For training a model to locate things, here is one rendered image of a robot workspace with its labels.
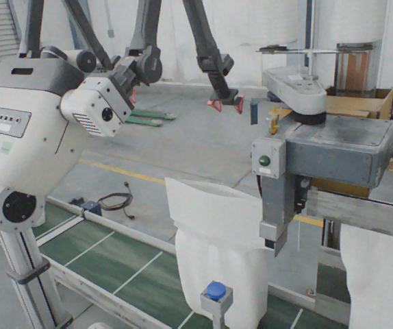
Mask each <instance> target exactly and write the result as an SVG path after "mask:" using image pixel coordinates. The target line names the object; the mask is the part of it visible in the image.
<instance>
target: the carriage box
mask: <svg viewBox="0 0 393 329"><path fill-rule="evenodd" d="M325 91H326V92H327V100H326V108H338V109H347V110H366V111H370V113H369V115H368V116H367V117H366V118H367V119H381V120H391V121H392V119H391V118H390V119H389V115H392V114H393V88H377V91H376V97H375V99H365V97H354V96H340V95H339V96H333V86H330V85H328V87H327V88H326V89H325ZM312 186H316V187H318V188H320V189H324V190H328V191H335V192H338V193H344V194H348V195H355V196H358V197H365V198H369V196H370V194H371V192H372V189H371V188H368V187H363V186H356V185H352V184H345V183H341V182H334V181H330V180H323V179H319V178H313V180H312Z"/></svg>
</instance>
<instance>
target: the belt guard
mask: <svg viewBox="0 0 393 329"><path fill-rule="evenodd" d="M287 75H300V76H301V77H302V78H303V76H304V75H309V67H305V66H279V67H273V68H269V69H265V70H264V71H263V85H264V86H265V87H266V88H267V89H268V90H270V91H271V93H273V94H274V95H276V96H277V97H278V98H280V99H281V100H282V101H283V102H285V103H286V104H287V106H289V107H291V109H293V110H294V111H295V112H297V113H300V114H320V113H322V112H324V111H325V110H326V100H327V92H326V91H325V89H324V88H323V87H322V84H320V82H319V81H318V79H315V80H304V79H302V80H290V79H289V78H288V76H287ZM310 82H311V84H312V85H308V84H310ZM297 84H301V85H297Z"/></svg>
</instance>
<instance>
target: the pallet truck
mask: <svg viewBox="0 0 393 329"><path fill-rule="evenodd" d="M132 114H140V115H146V116H152V117H164V118H165V119H175V117H178V116H177V115H176V114H173V113H169V112H158V111H150V110H138V109H134V110H133V111H132ZM126 121H129V122H134V123H145V124H150V125H154V126H157V125H161V124H162V123H164V122H163V121H162V120H160V119H154V118H148V117H137V116H131V115H129V117H127V119H126Z"/></svg>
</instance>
